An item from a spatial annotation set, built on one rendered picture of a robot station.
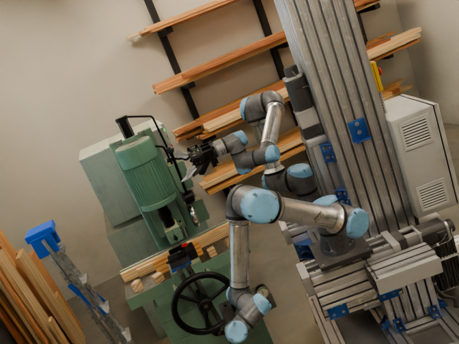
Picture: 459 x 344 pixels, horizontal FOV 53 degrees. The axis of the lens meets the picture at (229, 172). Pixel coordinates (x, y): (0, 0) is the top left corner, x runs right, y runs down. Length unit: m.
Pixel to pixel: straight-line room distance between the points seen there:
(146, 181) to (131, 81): 2.48
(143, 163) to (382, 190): 1.06
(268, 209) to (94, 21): 3.24
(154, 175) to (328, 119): 0.80
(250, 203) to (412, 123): 0.83
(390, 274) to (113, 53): 3.29
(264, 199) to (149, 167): 0.69
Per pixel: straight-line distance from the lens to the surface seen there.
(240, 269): 1.74
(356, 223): 1.77
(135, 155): 2.03
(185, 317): 2.23
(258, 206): 1.53
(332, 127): 1.97
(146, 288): 2.16
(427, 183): 2.14
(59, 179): 4.53
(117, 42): 4.46
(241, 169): 2.08
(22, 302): 3.42
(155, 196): 2.08
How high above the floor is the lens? 1.82
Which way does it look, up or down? 17 degrees down
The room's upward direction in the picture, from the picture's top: 22 degrees counter-clockwise
